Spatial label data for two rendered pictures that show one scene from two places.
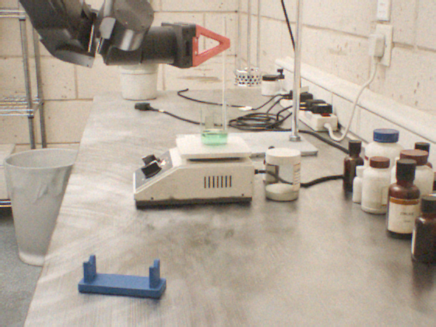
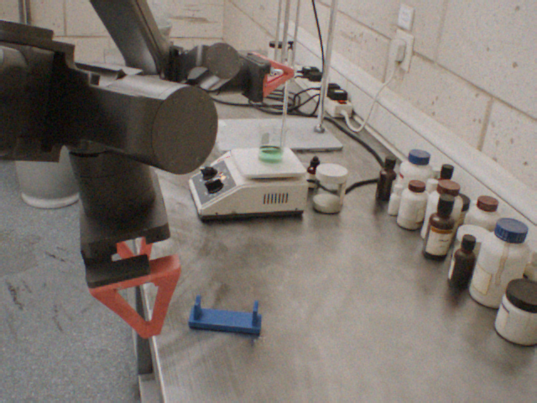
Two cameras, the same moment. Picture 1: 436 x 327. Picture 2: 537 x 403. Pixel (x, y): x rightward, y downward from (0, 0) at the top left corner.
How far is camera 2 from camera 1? 0.28 m
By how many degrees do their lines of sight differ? 15
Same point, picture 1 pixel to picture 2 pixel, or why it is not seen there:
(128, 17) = (219, 65)
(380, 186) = (416, 207)
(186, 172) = (248, 191)
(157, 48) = (233, 83)
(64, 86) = (53, 23)
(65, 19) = (160, 67)
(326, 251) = (381, 275)
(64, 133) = not seen: hidden behind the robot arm
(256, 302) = (341, 337)
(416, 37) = (437, 55)
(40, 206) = not seen: hidden behind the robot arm
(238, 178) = (294, 195)
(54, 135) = not seen: hidden behind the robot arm
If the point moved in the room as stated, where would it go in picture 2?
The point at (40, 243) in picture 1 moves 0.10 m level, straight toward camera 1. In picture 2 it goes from (43, 187) to (46, 198)
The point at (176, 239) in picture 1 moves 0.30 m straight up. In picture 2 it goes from (251, 263) to (266, 82)
